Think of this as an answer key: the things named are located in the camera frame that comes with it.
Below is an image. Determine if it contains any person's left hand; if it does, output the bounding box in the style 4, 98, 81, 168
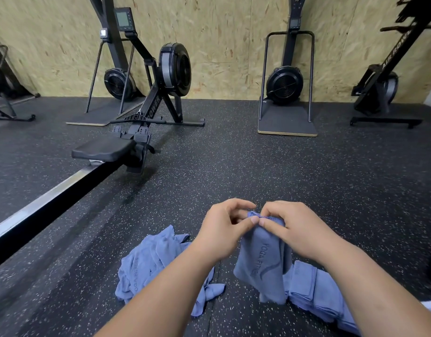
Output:
192, 198, 260, 264

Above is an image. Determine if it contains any blue towel with wave print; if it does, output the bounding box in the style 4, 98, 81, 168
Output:
233, 211, 294, 306

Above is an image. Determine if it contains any person's left forearm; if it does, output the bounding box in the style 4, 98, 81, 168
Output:
96, 245, 220, 337

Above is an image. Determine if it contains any black rowing machine with rail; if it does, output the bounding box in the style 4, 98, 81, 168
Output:
0, 7, 207, 272

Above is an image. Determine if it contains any blue towel pile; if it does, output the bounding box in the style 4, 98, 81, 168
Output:
115, 224, 226, 318

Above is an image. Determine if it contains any black ski trainer grey platform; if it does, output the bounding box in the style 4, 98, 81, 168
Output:
66, 0, 148, 128

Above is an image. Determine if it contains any black ski trainer wooden-edged platform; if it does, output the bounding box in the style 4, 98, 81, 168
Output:
257, 0, 319, 138

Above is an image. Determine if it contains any black upright exercise machine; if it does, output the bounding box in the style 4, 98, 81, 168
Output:
349, 0, 431, 129

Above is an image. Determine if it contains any person's right hand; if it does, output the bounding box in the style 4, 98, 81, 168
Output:
258, 200, 343, 267

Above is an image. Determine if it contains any person's right forearm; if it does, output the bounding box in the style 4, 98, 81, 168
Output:
320, 238, 431, 337

